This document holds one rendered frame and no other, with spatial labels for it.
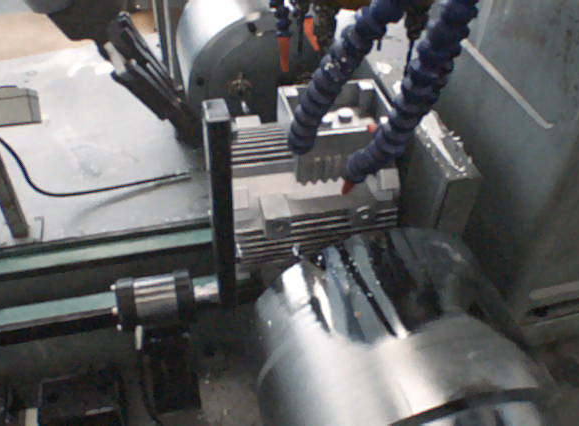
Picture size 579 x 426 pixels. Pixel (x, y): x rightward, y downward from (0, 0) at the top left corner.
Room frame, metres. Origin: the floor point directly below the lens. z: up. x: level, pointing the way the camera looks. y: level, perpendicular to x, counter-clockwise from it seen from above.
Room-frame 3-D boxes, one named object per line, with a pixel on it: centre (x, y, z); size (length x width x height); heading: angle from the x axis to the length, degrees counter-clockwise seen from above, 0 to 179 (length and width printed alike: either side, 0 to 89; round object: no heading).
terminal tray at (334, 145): (0.56, -0.04, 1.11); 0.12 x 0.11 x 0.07; 107
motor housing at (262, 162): (0.55, 0.00, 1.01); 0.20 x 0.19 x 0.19; 107
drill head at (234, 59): (0.89, 0.09, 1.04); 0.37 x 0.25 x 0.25; 17
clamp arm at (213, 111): (0.38, 0.07, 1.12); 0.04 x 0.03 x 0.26; 107
